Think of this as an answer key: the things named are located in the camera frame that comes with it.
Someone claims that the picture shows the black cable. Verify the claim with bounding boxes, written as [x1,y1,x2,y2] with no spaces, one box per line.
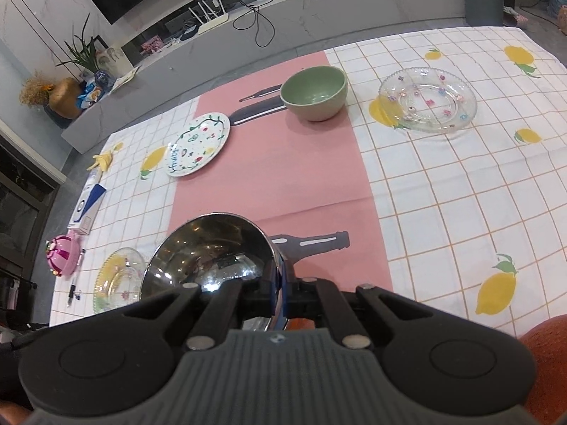
[232,4,276,47]

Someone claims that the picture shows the green potted plant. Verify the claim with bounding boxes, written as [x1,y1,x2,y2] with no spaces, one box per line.
[55,13,130,77]

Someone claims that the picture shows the grey marble console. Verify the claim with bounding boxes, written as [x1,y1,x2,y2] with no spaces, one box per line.
[60,0,471,155]

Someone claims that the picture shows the pink round toy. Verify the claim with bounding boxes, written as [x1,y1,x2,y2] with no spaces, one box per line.
[45,232,85,278]

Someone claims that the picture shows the dark glass cabinet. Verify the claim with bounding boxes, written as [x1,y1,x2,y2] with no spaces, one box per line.
[0,133,59,277]

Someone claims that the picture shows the yellow vase with dried flowers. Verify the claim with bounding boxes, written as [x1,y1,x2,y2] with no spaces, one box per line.
[19,73,83,120]

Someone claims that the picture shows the blue and white box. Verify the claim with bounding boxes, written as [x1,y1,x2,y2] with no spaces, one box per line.
[68,172,107,236]

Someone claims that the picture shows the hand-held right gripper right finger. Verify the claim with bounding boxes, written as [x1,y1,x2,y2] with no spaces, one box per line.
[279,265,434,349]

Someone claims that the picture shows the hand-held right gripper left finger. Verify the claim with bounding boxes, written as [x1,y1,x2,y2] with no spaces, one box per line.
[122,277,273,351]

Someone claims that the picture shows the green ceramic bowl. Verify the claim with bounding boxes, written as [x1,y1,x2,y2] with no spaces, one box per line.
[280,66,348,122]

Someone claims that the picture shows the white router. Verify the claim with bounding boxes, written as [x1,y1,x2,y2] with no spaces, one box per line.
[188,0,229,36]

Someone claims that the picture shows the lemon print checked tablecloth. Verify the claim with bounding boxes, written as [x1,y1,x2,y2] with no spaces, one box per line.
[49,27,567,339]

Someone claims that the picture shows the banana peel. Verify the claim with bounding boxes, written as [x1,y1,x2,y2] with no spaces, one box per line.
[87,143,124,171]

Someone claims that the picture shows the white painted ceramic plate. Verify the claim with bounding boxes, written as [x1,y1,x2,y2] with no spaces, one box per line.
[165,112,231,178]

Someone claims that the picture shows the black pen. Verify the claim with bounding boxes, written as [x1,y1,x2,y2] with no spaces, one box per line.
[67,250,86,307]

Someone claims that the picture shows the blue snack packets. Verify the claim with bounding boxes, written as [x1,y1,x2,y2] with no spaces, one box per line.
[77,71,117,109]

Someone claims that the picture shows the large clear flowered glass plate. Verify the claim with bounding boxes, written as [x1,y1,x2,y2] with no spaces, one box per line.
[378,66,478,134]

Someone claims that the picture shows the orange cloth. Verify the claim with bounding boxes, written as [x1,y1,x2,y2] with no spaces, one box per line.
[517,318,567,425]

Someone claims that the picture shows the small clear yellow glass plate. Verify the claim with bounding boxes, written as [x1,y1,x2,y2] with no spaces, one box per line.
[92,247,146,316]

